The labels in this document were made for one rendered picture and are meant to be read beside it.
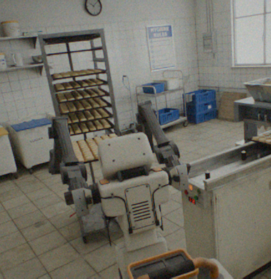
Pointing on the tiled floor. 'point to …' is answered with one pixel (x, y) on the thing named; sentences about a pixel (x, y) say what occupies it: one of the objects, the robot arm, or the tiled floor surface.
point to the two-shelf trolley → (166, 101)
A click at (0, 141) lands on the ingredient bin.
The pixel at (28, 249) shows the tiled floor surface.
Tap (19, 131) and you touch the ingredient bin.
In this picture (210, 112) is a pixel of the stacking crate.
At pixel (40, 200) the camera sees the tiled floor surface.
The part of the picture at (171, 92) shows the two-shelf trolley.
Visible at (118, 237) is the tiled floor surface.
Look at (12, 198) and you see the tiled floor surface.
